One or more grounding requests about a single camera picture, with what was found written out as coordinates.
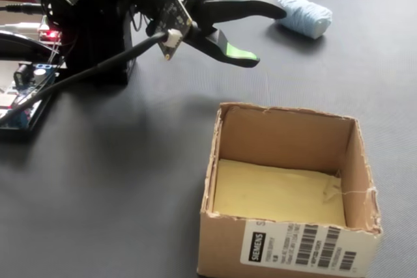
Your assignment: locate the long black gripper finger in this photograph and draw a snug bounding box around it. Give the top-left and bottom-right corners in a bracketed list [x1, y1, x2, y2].
[201, 0, 289, 29]

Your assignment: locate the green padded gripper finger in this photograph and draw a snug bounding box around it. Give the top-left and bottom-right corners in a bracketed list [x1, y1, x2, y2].
[184, 26, 261, 69]

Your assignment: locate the light blue yarn block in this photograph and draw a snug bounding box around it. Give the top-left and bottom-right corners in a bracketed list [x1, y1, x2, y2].
[276, 0, 334, 40]

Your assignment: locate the yellow paper box lining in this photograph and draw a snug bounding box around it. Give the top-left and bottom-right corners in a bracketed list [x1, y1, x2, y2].
[212, 158, 347, 227]

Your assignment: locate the open cardboard box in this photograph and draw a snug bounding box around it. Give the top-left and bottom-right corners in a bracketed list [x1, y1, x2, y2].
[196, 102, 384, 278]

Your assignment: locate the dark grey table mat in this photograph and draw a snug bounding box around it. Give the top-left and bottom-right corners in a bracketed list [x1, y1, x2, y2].
[0, 0, 417, 278]

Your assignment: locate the small motor driver board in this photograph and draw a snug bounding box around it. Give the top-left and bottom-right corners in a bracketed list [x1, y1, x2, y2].
[38, 16, 63, 44]

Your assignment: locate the blue controller circuit board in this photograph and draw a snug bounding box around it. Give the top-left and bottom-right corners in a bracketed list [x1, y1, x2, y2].
[0, 62, 61, 129]

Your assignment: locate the electronics controller board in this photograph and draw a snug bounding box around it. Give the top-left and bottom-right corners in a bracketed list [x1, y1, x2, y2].
[0, 72, 63, 144]

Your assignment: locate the black camera circuit board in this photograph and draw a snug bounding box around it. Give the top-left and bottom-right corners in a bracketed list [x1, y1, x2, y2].
[152, 0, 194, 63]

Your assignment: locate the thick black camera cable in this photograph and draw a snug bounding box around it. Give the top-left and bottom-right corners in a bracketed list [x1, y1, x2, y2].
[0, 32, 170, 128]

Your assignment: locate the black power plug cable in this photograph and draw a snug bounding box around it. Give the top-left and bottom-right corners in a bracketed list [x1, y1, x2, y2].
[0, 2, 44, 16]

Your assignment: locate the white usb cable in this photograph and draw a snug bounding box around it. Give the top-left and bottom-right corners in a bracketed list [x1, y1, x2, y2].
[0, 21, 44, 31]

